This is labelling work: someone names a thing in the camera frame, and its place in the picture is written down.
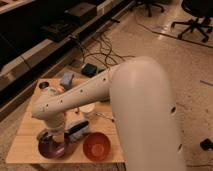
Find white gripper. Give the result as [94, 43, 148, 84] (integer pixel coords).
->
[44, 114, 65, 142]

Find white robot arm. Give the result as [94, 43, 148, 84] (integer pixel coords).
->
[32, 56, 187, 171]

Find purple bowl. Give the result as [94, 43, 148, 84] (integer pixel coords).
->
[37, 130, 69, 159]

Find red bowl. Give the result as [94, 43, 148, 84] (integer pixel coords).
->
[83, 132, 111, 162]

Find crumpled blue cloth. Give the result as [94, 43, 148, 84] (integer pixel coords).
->
[69, 129, 90, 142]

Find white cup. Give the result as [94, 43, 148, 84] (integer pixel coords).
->
[80, 103, 95, 117]

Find small metal can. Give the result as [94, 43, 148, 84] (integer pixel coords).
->
[39, 82, 49, 91]

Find metal fork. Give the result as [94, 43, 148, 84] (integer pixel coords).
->
[95, 112, 115, 122]

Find blue sponge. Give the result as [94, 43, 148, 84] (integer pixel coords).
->
[60, 72, 74, 90]

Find black power adapter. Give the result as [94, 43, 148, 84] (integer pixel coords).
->
[81, 63, 97, 77]

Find black office chair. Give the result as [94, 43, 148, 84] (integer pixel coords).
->
[171, 0, 213, 43]

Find black floor cables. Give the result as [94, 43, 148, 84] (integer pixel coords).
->
[69, 31, 136, 69]

